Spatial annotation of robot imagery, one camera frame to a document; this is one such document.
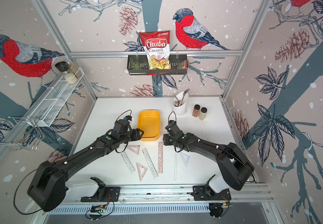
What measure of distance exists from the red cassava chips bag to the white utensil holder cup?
0.24 m

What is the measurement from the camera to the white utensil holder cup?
40.4 inches

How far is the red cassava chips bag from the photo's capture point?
812 mm
